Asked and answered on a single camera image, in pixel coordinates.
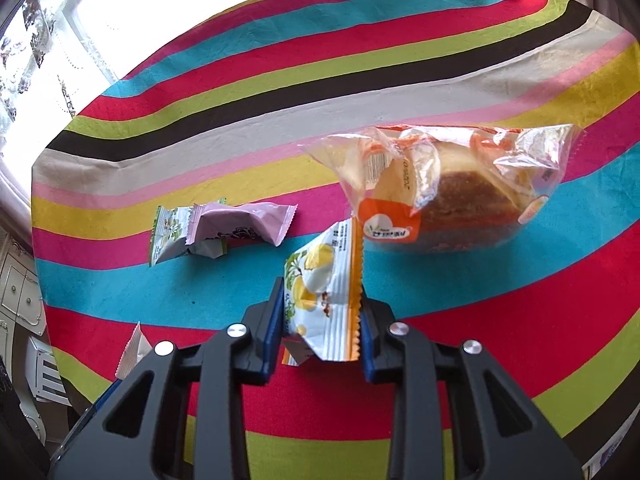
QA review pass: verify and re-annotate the white ornate cabinet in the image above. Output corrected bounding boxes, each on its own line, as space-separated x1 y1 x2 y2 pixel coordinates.
0 229 47 376

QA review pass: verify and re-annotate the clear round-candies packet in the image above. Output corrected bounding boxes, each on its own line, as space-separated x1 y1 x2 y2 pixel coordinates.
115 323 152 380

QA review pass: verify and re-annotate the colourful striped tablecloth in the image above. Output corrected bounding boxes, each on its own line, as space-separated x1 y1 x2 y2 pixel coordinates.
32 0 639 479

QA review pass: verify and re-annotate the pink wrapper dark print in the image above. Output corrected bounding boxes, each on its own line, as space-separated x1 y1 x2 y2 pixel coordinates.
186 202 297 247

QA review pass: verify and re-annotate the white slatted rack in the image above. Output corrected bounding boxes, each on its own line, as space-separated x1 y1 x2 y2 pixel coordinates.
25 336 70 406

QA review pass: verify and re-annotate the small green-white snack packet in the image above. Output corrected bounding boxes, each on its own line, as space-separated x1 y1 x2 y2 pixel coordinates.
149 206 228 266

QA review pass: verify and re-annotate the orange tiger-stripe bread package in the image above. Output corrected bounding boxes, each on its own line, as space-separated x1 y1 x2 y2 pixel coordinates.
304 124 582 252

